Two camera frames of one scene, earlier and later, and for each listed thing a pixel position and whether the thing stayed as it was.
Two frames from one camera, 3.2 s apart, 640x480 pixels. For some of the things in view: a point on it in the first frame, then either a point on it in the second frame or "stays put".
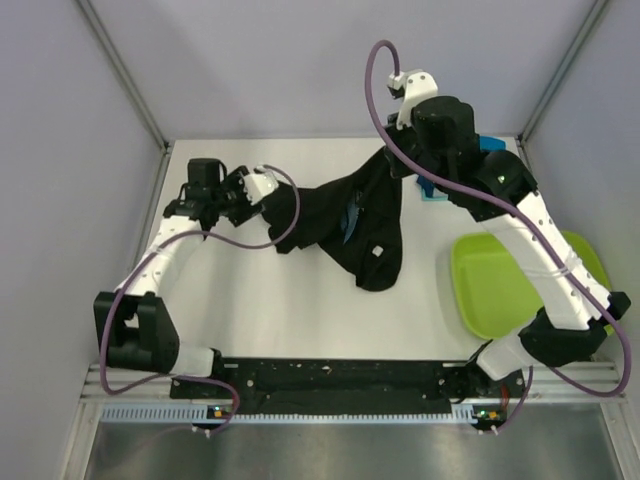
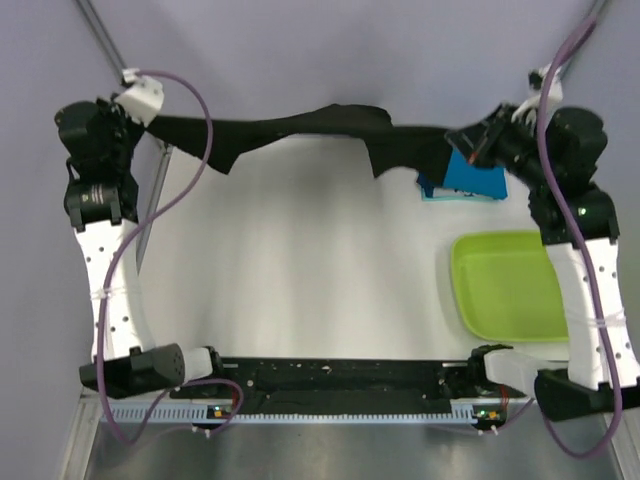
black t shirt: x=356 y=220 to x=218 y=139
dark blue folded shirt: x=427 y=185 stays put
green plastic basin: x=494 y=297 stays put
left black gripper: x=247 y=211 to x=112 y=111
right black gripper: x=391 y=124 to x=468 y=140
